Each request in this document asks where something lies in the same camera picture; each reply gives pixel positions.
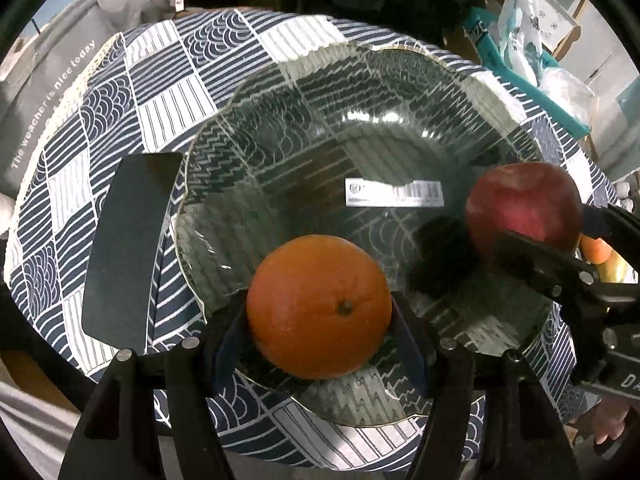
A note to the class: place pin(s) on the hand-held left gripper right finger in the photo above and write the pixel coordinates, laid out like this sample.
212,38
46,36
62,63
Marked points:
407,347

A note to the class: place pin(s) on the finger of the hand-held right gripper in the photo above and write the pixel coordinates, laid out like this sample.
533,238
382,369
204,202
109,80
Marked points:
545,265
612,222

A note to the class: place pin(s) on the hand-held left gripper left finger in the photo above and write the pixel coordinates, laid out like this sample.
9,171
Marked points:
227,342

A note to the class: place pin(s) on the yellow apple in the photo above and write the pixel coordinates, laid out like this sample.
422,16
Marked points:
616,269

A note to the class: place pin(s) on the red apple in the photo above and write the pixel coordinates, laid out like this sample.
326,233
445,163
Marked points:
520,200

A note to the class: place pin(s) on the large orange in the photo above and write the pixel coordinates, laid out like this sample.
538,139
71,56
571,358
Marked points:
315,305

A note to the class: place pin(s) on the clear glass bowl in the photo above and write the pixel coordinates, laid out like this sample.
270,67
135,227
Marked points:
320,140

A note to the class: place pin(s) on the person's right hand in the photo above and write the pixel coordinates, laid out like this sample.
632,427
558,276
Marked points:
607,420

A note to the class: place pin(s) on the small tangerine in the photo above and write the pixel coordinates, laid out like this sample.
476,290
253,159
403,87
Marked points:
596,251

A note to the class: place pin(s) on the clear plastic bag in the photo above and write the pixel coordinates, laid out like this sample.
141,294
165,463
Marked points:
567,92

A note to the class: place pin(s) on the teal cardboard box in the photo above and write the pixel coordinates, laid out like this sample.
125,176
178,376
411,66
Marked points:
505,67

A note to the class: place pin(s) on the wooden shelf unit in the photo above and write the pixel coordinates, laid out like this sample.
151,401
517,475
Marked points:
562,10

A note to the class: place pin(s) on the navy white patterned tablecloth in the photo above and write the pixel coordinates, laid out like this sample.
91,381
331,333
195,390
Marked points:
165,90

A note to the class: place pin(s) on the grey fabric bag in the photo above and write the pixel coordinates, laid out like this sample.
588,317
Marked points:
45,75

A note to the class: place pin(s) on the grey crumpled cloth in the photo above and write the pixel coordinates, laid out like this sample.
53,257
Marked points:
125,0

